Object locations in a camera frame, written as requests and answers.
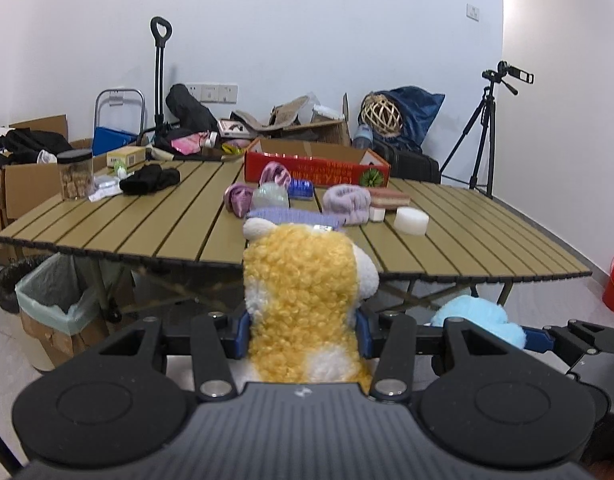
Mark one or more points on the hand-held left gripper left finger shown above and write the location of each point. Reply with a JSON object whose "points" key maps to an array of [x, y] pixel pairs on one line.
{"points": [[238, 340]]}

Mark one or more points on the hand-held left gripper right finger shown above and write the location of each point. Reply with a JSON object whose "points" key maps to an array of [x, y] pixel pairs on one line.
{"points": [[363, 335]]}

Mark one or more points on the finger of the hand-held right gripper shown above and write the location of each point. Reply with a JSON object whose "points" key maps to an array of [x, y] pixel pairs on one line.
{"points": [[536, 340]]}

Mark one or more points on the light blue plush toy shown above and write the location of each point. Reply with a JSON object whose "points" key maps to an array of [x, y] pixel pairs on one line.
{"points": [[477, 310]]}

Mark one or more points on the yellow and white plush toy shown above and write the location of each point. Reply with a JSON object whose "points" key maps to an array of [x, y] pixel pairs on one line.
{"points": [[297, 300]]}

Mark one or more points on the lavender fluffy headband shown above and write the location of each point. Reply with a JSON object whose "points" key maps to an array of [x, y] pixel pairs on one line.
{"points": [[347, 205]]}

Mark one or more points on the clear plastic bag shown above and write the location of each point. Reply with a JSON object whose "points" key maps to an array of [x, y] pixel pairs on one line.
{"points": [[269, 196]]}

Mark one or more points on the blue tissue pack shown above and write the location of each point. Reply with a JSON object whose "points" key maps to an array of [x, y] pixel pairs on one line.
{"points": [[301, 190]]}

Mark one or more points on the small white box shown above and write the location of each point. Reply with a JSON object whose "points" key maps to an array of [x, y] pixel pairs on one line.
{"points": [[377, 214]]}

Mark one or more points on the white round foam block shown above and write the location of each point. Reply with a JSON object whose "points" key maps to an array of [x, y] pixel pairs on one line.
{"points": [[412, 221]]}

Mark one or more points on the purple knit headband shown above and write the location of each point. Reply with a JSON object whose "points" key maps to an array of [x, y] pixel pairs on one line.
{"points": [[287, 216]]}

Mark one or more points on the purple satin scrunchie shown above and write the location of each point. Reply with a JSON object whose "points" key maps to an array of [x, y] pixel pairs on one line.
{"points": [[239, 199]]}

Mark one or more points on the wooden slat folding table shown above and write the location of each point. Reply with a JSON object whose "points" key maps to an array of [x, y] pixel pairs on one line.
{"points": [[162, 220]]}

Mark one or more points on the red cardboard tray box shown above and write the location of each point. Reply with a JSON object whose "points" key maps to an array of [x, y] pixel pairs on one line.
{"points": [[332, 170]]}

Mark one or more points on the black suitcase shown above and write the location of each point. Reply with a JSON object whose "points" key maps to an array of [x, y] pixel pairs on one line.
{"points": [[412, 164]]}

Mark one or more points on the black cloth gloves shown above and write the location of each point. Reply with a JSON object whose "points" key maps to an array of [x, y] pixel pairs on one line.
{"points": [[149, 181]]}

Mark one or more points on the cardboard bin box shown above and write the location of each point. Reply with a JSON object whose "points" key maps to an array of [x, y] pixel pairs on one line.
{"points": [[52, 342]]}

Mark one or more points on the yellow wrapper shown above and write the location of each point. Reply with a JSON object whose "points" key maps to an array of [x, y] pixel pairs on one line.
{"points": [[232, 149]]}

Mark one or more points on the blue water bottle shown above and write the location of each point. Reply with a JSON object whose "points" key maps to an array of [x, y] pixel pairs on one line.
{"points": [[363, 136]]}

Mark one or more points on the light green bag liner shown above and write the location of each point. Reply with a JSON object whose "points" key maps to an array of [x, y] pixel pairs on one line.
{"points": [[47, 285]]}

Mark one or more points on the white paper packet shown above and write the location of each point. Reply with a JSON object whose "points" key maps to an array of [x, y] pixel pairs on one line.
{"points": [[104, 191]]}

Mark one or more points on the pink packet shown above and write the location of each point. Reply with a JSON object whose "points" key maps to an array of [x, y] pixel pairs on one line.
{"points": [[187, 144]]}

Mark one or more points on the white bottle with red cap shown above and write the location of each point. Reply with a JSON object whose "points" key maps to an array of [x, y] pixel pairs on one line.
{"points": [[209, 139]]}

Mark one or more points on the cream plastic bin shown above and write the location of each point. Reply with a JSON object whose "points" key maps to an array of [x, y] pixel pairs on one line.
{"points": [[34, 355]]}

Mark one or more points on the open brown cardboard box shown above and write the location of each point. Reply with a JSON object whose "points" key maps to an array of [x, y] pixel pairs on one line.
{"points": [[322, 132]]}

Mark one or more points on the small green bottle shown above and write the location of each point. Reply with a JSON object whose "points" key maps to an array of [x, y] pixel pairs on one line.
{"points": [[120, 167]]}

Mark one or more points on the white picture product box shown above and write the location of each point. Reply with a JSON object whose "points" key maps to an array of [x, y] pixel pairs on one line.
{"points": [[234, 127]]}

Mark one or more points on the yellow carton box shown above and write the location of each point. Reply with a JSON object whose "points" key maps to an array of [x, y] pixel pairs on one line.
{"points": [[127, 156]]}

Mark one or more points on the grey felt pad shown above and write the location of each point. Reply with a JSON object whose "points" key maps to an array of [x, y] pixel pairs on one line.
{"points": [[252, 121]]}

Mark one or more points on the woven rattan ball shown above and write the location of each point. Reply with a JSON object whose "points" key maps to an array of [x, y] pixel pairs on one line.
{"points": [[382, 115]]}

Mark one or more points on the white plastic package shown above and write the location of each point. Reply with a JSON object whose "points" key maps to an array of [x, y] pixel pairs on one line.
{"points": [[327, 111]]}

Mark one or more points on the clear snack jar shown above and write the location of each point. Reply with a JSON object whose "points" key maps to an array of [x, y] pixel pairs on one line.
{"points": [[76, 180]]}

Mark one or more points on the brown felt pad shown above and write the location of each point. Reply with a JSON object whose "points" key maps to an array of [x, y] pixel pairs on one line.
{"points": [[289, 110]]}

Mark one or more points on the blue crate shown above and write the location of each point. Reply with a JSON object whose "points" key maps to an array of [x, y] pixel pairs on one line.
{"points": [[112, 141]]}

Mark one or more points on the black fabric backpack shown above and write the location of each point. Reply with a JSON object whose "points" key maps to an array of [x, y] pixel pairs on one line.
{"points": [[187, 107]]}

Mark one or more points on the brown cardboard storage box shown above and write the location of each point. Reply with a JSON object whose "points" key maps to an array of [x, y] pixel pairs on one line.
{"points": [[32, 185]]}

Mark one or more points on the black clothing pile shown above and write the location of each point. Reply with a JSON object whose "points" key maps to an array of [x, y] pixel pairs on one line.
{"points": [[32, 142]]}

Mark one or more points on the black camera tripod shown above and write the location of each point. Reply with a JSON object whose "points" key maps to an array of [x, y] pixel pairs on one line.
{"points": [[488, 120]]}

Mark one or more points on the white wall outlet strip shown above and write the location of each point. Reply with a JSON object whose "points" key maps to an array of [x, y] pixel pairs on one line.
{"points": [[222, 92]]}

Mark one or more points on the white light switch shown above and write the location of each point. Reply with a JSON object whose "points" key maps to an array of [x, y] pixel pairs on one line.
{"points": [[472, 12]]}

